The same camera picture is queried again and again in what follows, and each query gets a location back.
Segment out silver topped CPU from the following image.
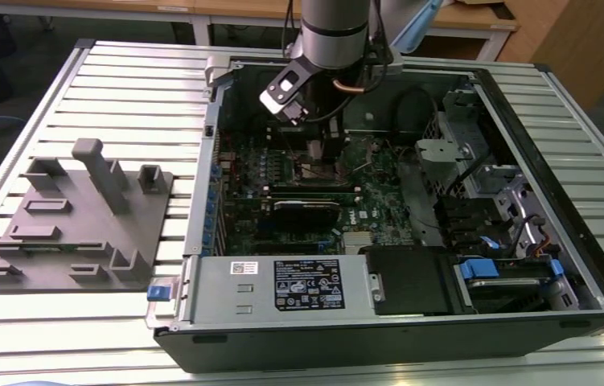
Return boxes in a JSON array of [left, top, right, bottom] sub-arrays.
[[299, 161, 338, 179]]

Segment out CPU socket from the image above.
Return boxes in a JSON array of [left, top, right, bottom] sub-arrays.
[[288, 154, 351, 187]]

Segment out silver drive cage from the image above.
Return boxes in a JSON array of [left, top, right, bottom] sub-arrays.
[[414, 88, 536, 248]]

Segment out green motherboard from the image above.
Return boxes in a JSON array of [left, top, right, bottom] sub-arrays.
[[210, 128, 426, 257]]

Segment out black graphics card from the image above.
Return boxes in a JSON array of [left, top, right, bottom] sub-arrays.
[[272, 199, 343, 234]]

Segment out silver chipset heatsink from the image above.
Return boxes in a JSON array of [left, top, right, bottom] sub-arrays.
[[342, 229, 376, 247]]

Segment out wooden desk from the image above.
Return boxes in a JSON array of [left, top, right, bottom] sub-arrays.
[[0, 0, 212, 48], [194, 0, 520, 62]]

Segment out black plastic shroud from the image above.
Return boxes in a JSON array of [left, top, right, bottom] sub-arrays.
[[359, 244, 459, 318]]

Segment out silver power supply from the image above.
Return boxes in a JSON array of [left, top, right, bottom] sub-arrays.
[[170, 253, 384, 325]]

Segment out blue disk carrier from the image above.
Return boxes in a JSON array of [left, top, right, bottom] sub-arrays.
[[455, 258, 566, 291]]

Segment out wooden cabinet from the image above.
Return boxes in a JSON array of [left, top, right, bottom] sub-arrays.
[[499, 0, 604, 112]]

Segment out grey parts rack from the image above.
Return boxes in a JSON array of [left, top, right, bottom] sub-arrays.
[[0, 138, 176, 291]]

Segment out blue case latch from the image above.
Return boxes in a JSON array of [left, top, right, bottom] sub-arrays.
[[146, 283, 174, 302]]

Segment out black PC case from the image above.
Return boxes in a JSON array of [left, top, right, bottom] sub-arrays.
[[151, 55, 604, 373]]

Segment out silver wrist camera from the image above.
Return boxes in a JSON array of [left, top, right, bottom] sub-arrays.
[[258, 59, 318, 126]]

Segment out coloured power wires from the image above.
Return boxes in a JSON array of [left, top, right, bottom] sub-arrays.
[[515, 212, 558, 261]]

